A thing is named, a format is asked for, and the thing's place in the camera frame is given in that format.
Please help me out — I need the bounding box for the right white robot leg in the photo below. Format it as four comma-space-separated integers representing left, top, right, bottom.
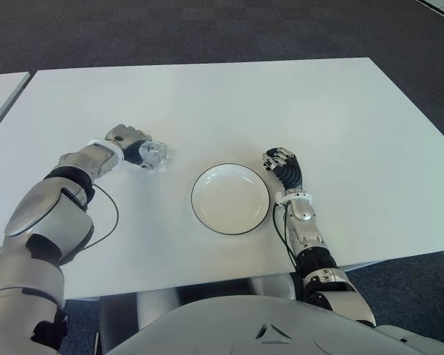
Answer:
249, 274, 297, 301

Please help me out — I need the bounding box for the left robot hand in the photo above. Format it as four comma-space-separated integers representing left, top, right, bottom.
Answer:
103, 124, 153, 171

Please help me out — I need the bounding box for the left white robot leg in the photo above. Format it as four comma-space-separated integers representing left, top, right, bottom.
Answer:
135, 287, 179, 331

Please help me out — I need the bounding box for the grey robot torso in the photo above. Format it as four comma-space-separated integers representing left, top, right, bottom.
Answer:
105, 294, 444, 355

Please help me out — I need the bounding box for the white plate with black rim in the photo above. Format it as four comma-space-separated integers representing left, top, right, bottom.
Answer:
191, 163, 271, 237

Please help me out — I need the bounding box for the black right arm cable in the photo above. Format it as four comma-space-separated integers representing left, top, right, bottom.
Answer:
272, 203, 298, 268

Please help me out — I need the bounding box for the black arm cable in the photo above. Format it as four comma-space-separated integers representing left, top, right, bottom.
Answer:
83, 183, 120, 253
272, 203, 298, 268

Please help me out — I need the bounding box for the clear plastic cup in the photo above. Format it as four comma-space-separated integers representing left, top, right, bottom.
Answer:
139, 141, 170, 172

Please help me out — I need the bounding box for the white robot leg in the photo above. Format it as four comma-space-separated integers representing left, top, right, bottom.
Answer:
135, 287, 179, 331
249, 274, 297, 301

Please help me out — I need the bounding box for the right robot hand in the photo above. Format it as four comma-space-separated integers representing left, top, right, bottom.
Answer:
261, 146, 304, 194

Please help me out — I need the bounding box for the white neighbouring table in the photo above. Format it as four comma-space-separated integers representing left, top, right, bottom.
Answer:
0, 71, 33, 143

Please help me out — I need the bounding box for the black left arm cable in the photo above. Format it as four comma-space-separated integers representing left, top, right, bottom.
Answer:
83, 183, 120, 253

